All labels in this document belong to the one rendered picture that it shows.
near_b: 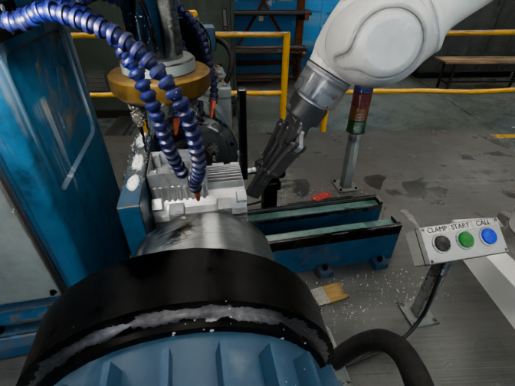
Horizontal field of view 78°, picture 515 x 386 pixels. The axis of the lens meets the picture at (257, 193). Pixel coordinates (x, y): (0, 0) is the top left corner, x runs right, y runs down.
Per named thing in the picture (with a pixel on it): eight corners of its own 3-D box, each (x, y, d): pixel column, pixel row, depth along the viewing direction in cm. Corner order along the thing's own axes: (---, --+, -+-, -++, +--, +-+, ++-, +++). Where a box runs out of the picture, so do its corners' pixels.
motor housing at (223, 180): (164, 267, 74) (147, 202, 62) (167, 216, 89) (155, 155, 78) (249, 256, 77) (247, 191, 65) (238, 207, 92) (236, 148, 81)
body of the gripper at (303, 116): (290, 84, 62) (266, 125, 66) (303, 99, 56) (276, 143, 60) (319, 101, 66) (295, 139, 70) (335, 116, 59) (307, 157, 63)
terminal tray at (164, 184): (152, 204, 68) (145, 176, 64) (156, 178, 77) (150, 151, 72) (209, 198, 70) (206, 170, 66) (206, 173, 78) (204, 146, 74)
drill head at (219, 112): (157, 211, 91) (139, 130, 77) (163, 146, 124) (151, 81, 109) (244, 201, 95) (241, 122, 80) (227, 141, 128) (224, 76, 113)
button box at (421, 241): (413, 267, 63) (431, 265, 58) (403, 232, 65) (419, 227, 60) (489, 255, 66) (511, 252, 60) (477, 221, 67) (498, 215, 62)
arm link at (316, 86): (319, 67, 53) (299, 99, 55) (358, 91, 56) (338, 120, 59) (302, 54, 60) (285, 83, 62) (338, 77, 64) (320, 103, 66)
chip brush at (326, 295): (274, 321, 76) (274, 318, 75) (267, 303, 80) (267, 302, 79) (349, 297, 81) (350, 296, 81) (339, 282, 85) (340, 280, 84)
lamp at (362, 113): (353, 122, 103) (355, 109, 101) (346, 115, 108) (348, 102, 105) (370, 120, 104) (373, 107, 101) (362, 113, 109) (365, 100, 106)
